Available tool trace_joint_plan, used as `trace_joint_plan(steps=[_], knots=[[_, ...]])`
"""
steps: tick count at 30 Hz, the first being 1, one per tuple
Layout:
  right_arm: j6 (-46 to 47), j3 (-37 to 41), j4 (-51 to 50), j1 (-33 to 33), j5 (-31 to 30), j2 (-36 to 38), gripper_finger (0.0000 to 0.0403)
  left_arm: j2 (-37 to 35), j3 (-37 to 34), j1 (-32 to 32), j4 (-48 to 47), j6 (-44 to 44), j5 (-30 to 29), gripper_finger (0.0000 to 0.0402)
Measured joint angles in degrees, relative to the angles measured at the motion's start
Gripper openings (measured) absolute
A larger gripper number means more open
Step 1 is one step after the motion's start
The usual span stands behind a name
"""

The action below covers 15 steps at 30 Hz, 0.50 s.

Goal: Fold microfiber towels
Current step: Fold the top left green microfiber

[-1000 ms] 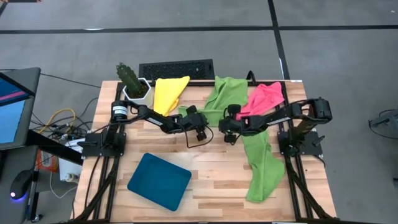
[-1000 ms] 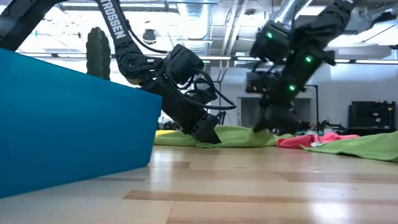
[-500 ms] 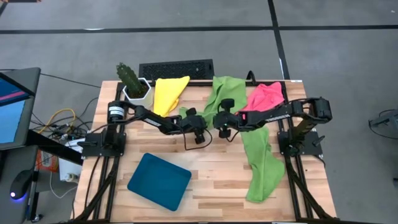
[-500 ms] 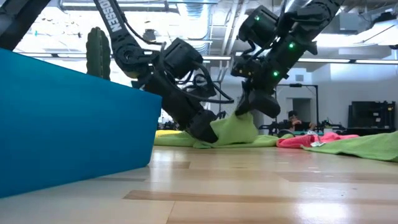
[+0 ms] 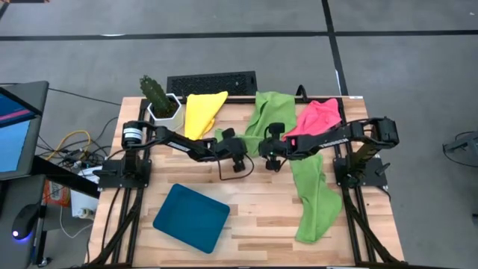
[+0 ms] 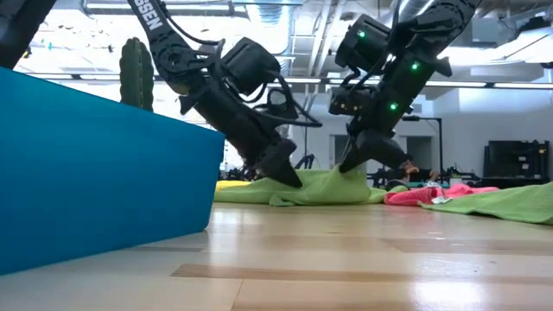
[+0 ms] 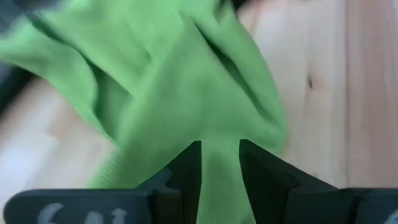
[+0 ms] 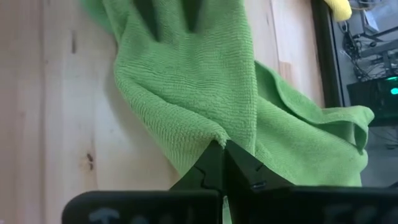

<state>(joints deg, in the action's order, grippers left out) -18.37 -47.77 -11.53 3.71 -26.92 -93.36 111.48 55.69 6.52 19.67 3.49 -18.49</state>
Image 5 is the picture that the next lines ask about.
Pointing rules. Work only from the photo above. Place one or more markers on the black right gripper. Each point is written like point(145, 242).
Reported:
point(272, 147)

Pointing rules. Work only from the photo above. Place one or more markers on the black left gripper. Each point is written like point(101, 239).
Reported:
point(235, 147)

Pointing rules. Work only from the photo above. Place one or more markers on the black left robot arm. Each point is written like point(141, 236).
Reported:
point(179, 143)

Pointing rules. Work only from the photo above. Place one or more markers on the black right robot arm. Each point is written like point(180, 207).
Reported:
point(328, 140)

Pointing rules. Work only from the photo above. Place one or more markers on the yellow microfiber towel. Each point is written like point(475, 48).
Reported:
point(203, 112)

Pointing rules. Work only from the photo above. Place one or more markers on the pink microfiber towel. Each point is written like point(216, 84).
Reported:
point(317, 117)

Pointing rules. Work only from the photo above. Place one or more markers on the black clamp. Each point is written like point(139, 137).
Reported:
point(301, 91)

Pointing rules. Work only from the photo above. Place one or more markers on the black keyboard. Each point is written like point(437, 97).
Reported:
point(213, 84)

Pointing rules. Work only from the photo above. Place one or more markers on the white hexagonal plant pot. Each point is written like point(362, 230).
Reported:
point(172, 124)

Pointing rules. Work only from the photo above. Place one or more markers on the blue plastic tray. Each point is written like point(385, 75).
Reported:
point(190, 218)

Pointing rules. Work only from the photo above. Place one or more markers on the green cactus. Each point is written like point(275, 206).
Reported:
point(155, 93)

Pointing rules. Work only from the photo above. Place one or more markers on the white adapter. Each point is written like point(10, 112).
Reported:
point(89, 175)

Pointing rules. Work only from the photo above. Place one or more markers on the white box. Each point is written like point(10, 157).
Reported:
point(84, 201)

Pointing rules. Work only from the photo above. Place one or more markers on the black desk beam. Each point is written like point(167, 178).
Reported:
point(63, 175)

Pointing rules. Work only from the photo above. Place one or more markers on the orange package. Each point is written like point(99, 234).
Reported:
point(56, 194)

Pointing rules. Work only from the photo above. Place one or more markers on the grey floor stand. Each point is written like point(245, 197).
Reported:
point(463, 145)

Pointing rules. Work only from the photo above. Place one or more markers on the monitor with blue screen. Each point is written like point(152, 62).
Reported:
point(15, 149)

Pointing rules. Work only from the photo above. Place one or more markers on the black computer mouse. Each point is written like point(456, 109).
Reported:
point(25, 220)

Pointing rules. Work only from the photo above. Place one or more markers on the dark grey desk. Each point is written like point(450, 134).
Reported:
point(5, 243)

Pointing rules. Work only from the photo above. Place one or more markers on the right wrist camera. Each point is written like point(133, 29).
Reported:
point(272, 164)

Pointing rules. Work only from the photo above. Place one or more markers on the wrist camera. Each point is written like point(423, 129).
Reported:
point(272, 164)
point(239, 164)

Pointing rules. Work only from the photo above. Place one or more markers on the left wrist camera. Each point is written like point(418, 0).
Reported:
point(239, 164)

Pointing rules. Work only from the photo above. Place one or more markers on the black aluminium table frame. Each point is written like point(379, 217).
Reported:
point(242, 100)

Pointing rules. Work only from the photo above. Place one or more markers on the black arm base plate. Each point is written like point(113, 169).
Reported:
point(112, 181)
point(375, 177)

